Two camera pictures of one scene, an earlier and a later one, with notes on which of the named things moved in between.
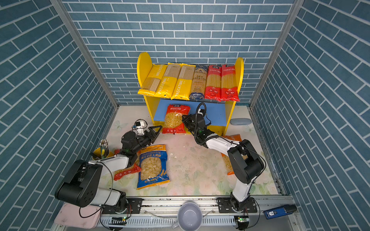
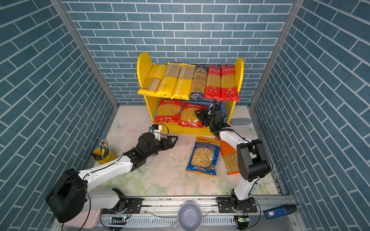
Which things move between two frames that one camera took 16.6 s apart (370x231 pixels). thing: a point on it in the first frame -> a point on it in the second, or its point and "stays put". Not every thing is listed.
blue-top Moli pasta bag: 199,82 stays put
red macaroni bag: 173,119 -> 168,111
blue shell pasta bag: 153,170 -> 204,157
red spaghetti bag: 229,87 stays put
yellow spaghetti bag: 183,87 stays put
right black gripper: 186,121 -> 202,115
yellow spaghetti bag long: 168,80 stays put
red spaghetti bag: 213,85 stays put
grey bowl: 190,217 stays put
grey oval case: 240,121 stays put
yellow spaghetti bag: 152,82 stays put
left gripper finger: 155,137 -> 170,145
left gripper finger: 159,126 -> 173,138
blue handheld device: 284,211 stays put
